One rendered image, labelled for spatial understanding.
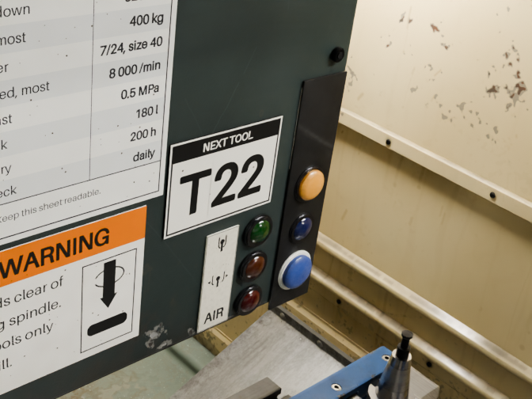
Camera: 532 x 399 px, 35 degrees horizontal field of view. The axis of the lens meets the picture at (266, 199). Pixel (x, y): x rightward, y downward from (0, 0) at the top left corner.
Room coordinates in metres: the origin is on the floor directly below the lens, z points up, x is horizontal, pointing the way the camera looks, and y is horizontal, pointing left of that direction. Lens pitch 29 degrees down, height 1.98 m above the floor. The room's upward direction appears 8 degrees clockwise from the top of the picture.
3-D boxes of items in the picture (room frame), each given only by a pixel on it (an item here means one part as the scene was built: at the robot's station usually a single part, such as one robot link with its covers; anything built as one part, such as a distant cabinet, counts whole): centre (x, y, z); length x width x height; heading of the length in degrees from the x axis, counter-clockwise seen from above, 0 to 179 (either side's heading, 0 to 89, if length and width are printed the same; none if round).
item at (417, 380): (0.91, -0.24, 1.21); 0.07 x 0.05 x 0.01; 47
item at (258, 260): (0.54, 0.00, 1.62); 0.02 x 0.01 x 0.02; 137
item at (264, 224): (0.54, 0.00, 1.65); 0.02 x 0.01 x 0.02; 137
